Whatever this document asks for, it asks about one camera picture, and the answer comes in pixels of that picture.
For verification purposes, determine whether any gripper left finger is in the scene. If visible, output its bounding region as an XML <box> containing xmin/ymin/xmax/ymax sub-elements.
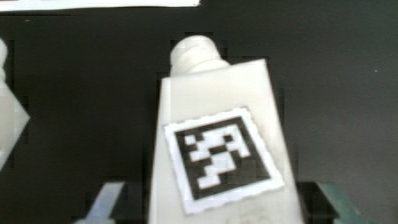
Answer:
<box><xmin>73</xmin><ymin>182</ymin><xmax>125</xmax><ymax>224</ymax></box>

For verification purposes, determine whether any white sheet with markers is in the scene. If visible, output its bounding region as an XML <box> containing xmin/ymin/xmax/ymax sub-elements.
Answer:
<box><xmin>0</xmin><ymin>0</ymin><xmax>201</xmax><ymax>12</ymax></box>

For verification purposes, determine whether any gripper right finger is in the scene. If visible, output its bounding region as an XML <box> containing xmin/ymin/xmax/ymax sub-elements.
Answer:
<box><xmin>317</xmin><ymin>183</ymin><xmax>377</xmax><ymax>224</ymax></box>

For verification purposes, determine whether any white stool leg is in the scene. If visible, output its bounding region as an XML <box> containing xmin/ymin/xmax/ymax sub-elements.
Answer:
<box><xmin>150</xmin><ymin>36</ymin><xmax>304</xmax><ymax>224</ymax></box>
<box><xmin>0</xmin><ymin>39</ymin><xmax>31</xmax><ymax>170</ymax></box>

